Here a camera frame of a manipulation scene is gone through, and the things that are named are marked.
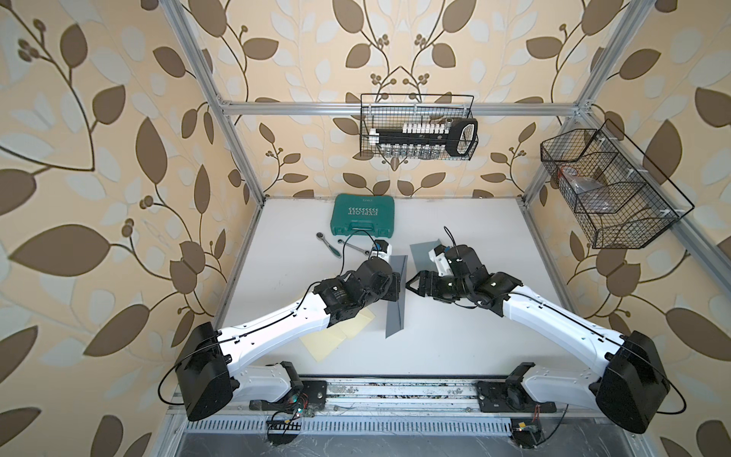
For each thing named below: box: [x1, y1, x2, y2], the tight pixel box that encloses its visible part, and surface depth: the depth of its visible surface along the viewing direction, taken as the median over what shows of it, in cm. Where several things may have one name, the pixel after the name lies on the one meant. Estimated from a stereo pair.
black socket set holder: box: [368, 118, 479, 159], surface depth 86 cm
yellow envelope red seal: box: [298, 325, 348, 363], surface depth 86 cm
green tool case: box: [330, 193, 396, 239], surface depth 113 cm
